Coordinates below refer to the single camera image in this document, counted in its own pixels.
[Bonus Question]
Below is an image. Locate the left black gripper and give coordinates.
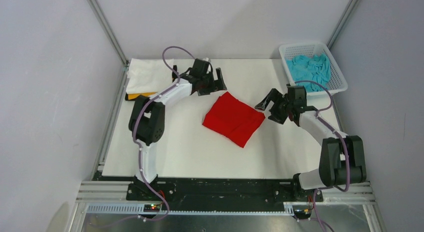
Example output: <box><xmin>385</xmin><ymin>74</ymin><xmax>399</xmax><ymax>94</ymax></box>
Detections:
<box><xmin>198</xmin><ymin>68</ymin><xmax>227</xmax><ymax>96</ymax></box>

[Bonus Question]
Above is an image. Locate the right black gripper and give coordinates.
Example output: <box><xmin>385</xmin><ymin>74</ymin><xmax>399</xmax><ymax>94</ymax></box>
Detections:
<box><xmin>255</xmin><ymin>88</ymin><xmax>293</xmax><ymax>124</ymax></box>

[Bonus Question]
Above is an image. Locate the red t shirt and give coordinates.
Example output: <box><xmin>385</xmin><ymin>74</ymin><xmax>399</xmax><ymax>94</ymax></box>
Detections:
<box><xmin>202</xmin><ymin>92</ymin><xmax>265</xmax><ymax>148</ymax></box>

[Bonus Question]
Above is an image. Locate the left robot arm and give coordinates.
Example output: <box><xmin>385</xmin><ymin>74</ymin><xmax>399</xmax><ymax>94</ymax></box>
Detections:
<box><xmin>128</xmin><ymin>59</ymin><xmax>227</xmax><ymax>200</ymax></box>

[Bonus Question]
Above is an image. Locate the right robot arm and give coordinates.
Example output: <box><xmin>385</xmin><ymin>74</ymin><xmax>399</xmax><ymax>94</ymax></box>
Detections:
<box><xmin>255</xmin><ymin>84</ymin><xmax>367</xmax><ymax>201</ymax></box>

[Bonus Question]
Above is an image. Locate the blue t shirt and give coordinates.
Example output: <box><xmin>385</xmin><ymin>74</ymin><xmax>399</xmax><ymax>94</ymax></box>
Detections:
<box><xmin>285</xmin><ymin>54</ymin><xmax>332</xmax><ymax>93</ymax></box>

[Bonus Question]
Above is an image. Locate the white plastic basket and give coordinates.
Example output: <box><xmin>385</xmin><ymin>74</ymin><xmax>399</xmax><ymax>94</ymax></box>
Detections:
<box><xmin>278</xmin><ymin>41</ymin><xmax>348</xmax><ymax>96</ymax></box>

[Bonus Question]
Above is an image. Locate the white folded t shirt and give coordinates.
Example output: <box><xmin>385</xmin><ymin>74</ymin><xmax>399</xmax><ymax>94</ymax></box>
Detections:
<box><xmin>126</xmin><ymin>58</ymin><xmax>174</xmax><ymax>94</ymax></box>

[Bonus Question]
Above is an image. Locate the yellow folded t shirt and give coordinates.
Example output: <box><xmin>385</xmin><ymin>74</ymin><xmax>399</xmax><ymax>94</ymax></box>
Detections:
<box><xmin>125</xmin><ymin>92</ymin><xmax>155</xmax><ymax>101</ymax></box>

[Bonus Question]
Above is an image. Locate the right controller board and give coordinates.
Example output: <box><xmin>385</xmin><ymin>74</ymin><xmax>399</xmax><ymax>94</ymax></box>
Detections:
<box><xmin>293</xmin><ymin>209</ymin><xmax>312</xmax><ymax>221</ymax></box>

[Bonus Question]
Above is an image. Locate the controller board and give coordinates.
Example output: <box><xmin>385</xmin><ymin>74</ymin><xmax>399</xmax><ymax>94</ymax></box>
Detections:
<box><xmin>143</xmin><ymin>204</ymin><xmax>162</xmax><ymax>213</ymax></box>
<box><xmin>293</xmin><ymin>209</ymin><xmax>312</xmax><ymax>221</ymax></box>

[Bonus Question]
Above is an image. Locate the left controller board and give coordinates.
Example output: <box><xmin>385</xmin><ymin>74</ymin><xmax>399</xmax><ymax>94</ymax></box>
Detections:
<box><xmin>143</xmin><ymin>204</ymin><xmax>162</xmax><ymax>213</ymax></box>

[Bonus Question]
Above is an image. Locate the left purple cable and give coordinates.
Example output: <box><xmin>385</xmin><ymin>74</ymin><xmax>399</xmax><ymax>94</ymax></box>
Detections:
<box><xmin>131</xmin><ymin>46</ymin><xmax>196</xmax><ymax>223</ymax></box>

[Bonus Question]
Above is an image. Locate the right corner aluminium post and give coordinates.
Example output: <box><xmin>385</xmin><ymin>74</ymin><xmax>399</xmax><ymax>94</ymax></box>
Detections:
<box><xmin>326</xmin><ymin>0</ymin><xmax>361</xmax><ymax>49</ymax></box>

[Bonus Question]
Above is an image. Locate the corner aluminium post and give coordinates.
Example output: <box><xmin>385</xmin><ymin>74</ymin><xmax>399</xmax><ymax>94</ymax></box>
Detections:
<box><xmin>82</xmin><ymin>0</ymin><xmax>129</xmax><ymax>67</ymax></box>
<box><xmin>326</xmin><ymin>0</ymin><xmax>361</xmax><ymax>49</ymax></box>

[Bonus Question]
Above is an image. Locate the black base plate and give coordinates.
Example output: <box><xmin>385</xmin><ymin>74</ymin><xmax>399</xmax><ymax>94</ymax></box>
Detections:
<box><xmin>126</xmin><ymin>177</ymin><xmax>314</xmax><ymax>212</ymax></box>

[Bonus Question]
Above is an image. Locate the aluminium frame rail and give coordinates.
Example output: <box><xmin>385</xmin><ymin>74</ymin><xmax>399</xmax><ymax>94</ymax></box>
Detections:
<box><xmin>67</xmin><ymin>178</ymin><xmax>385</xmax><ymax>232</ymax></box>

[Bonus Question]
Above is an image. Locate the left corner aluminium post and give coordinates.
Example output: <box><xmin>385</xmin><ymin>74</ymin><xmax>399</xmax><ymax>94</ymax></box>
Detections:
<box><xmin>82</xmin><ymin>0</ymin><xmax>129</xmax><ymax>67</ymax></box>

